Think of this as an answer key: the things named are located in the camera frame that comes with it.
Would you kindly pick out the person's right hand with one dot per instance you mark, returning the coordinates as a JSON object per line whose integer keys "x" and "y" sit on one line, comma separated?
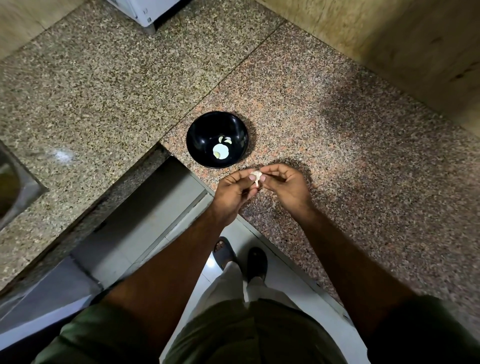
{"x": 288, "y": 187}

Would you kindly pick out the person's left hand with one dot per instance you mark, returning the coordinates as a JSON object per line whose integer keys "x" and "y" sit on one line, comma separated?
{"x": 229, "y": 197}

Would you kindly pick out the person's right thumb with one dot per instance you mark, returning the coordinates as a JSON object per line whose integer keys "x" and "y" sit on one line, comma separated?
{"x": 268, "y": 179}

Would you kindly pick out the person's left thumb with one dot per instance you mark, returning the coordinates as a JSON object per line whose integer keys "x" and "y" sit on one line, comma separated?
{"x": 252, "y": 183}

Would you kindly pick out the white garlic clove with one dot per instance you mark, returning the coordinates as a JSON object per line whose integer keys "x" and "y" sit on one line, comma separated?
{"x": 257, "y": 177}

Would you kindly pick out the person's left forearm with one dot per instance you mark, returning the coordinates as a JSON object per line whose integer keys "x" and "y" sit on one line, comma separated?
{"x": 168, "y": 273}

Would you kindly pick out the person's right forearm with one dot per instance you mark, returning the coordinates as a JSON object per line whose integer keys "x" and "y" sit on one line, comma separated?
{"x": 348, "y": 270}

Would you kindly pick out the peeled garlic clove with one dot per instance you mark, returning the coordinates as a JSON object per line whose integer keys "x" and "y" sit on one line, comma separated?
{"x": 220, "y": 151}
{"x": 227, "y": 140}

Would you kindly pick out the black bowl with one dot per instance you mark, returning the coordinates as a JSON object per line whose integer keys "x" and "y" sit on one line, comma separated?
{"x": 217, "y": 139}

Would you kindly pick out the black left sandal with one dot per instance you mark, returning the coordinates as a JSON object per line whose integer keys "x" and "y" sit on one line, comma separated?
{"x": 224, "y": 253}

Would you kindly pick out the black sandal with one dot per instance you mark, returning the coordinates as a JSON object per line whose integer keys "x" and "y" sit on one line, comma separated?
{"x": 224, "y": 253}
{"x": 257, "y": 263}

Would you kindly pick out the black right sandal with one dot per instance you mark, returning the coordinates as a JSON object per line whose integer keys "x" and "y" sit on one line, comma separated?
{"x": 257, "y": 263}

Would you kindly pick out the beige trousers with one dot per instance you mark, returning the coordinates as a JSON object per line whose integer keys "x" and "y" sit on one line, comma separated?
{"x": 234, "y": 287}

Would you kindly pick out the olive green shirt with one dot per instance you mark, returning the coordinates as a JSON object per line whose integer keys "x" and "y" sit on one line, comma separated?
{"x": 240, "y": 333}

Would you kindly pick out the white appliance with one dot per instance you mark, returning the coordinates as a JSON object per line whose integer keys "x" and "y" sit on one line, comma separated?
{"x": 144, "y": 9}

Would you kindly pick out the steel sink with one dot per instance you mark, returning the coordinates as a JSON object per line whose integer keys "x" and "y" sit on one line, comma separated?
{"x": 15, "y": 183}

